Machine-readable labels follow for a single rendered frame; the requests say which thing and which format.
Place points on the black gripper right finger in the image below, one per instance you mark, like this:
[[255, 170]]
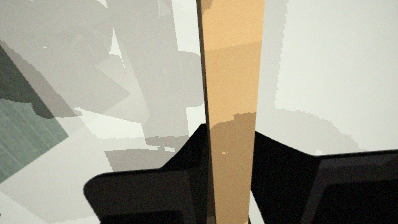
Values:
[[287, 184]]

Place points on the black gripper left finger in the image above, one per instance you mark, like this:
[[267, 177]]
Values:
[[181, 184]]

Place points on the long tan wooden rail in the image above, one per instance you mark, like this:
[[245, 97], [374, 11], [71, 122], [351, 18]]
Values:
[[230, 38]]

